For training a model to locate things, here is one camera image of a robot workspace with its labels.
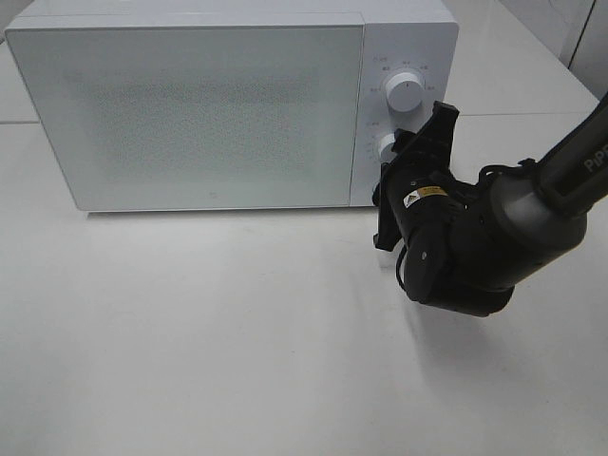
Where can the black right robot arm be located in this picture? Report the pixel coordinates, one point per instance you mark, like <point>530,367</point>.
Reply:
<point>464,247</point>

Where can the white microwave door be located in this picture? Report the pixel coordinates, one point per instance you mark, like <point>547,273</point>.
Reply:
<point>197,118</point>

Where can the white microwave oven body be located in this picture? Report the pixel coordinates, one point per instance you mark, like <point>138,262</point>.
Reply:
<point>397,35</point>

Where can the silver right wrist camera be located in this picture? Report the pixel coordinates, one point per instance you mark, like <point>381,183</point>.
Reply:
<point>388,233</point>

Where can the white microwave knob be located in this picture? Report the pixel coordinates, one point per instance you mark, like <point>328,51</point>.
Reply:
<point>404,90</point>
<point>385,148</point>

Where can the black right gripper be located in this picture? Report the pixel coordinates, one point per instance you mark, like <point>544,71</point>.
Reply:
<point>415,196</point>

